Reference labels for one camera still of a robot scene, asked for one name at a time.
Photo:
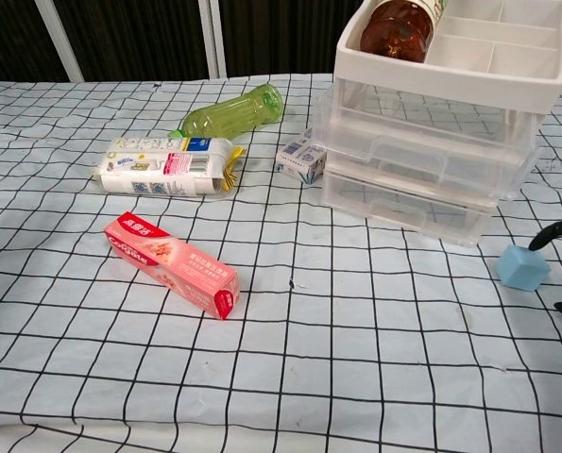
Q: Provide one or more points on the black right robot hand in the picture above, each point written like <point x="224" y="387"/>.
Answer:
<point x="554" y="231"/>

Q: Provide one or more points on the light blue cube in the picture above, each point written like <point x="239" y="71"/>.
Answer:
<point x="521" y="266"/>

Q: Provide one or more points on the clear plastic drawer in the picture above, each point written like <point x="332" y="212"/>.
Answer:
<point x="403" y="156"/>
<point x="394" y="207"/>

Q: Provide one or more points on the pink toothpaste box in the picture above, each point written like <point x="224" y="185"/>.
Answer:
<point x="167" y="259"/>

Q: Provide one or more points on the brown tea bottle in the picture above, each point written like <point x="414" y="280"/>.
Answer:
<point x="394" y="28"/>

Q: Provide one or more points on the small blue white carton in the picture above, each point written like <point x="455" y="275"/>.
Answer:
<point x="299" y="158"/>

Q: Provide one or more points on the checked white tablecloth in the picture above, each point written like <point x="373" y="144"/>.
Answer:
<point x="309" y="354"/>

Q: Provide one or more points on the empty green plastic bottle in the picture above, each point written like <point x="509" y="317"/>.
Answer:
<point x="233" y="115"/>

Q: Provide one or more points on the white snack package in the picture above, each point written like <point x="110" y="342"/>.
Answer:
<point x="158" y="165"/>

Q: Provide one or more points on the white plastic drawer organizer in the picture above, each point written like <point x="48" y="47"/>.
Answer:
<point x="450" y="78"/>

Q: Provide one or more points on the white partition post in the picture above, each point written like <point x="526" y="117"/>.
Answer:
<point x="213" y="42"/>
<point x="61" y="42"/>

